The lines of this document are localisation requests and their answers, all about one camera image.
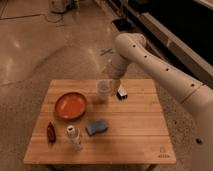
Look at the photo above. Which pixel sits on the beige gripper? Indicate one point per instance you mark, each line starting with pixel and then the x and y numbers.
pixel 118 89

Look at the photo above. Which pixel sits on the clear plastic bottle white cap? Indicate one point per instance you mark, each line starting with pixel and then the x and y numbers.
pixel 74 135

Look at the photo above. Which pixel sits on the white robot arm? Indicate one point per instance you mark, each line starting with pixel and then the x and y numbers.
pixel 192 94

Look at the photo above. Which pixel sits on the small brown sauce bottle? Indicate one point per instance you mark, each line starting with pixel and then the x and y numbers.
pixel 51 133

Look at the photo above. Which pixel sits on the clear plastic cup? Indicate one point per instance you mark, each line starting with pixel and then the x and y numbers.
pixel 103 89

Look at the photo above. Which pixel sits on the blue sponge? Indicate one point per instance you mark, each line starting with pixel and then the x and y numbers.
pixel 95 127

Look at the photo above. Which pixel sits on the blue tape cross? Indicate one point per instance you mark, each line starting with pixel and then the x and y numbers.
pixel 106 51

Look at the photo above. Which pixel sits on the orange plate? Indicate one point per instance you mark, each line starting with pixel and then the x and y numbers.
pixel 70 106

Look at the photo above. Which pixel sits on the wooden table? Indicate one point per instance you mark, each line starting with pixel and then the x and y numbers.
pixel 128 131

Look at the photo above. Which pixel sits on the black floor mat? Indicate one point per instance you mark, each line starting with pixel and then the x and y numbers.
pixel 122 24

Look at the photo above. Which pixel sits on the white machine base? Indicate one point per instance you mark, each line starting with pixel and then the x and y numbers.
pixel 61 6

